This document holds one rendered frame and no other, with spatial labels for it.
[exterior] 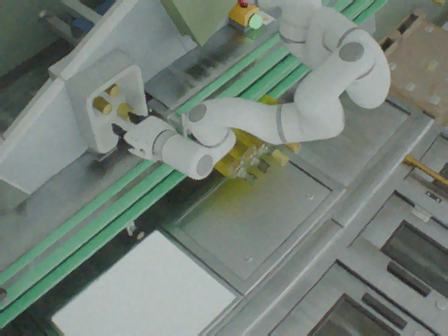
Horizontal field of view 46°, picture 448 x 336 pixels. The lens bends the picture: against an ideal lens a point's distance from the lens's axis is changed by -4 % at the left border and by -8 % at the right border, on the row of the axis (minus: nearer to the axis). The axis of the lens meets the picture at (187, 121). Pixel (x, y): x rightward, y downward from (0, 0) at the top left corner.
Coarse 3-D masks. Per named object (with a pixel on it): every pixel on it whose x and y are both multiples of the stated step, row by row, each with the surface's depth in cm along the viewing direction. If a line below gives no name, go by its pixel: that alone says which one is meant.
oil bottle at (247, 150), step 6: (234, 132) 164; (240, 138) 163; (234, 144) 161; (240, 144) 161; (246, 144) 161; (252, 144) 161; (234, 150) 160; (240, 150) 160; (246, 150) 160; (252, 150) 160; (246, 156) 159; (252, 156) 159; (246, 162) 160
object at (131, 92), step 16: (112, 80) 137; (128, 80) 148; (96, 96) 147; (128, 96) 154; (144, 96) 150; (96, 112) 150; (112, 112) 155; (144, 112) 154; (96, 128) 142; (112, 128) 154; (128, 128) 154; (96, 144) 147; (112, 144) 151
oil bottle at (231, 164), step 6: (228, 156) 158; (234, 156) 158; (240, 156) 158; (216, 162) 159; (222, 162) 157; (228, 162) 157; (234, 162) 157; (240, 162) 157; (216, 168) 162; (222, 168) 159; (228, 168) 156; (234, 168) 156; (240, 168) 157; (228, 174) 158; (234, 174) 157
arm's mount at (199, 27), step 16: (160, 0) 147; (176, 0) 141; (192, 0) 146; (208, 0) 151; (224, 0) 157; (176, 16) 151; (192, 16) 149; (208, 16) 155; (224, 16) 161; (192, 32) 153; (208, 32) 158
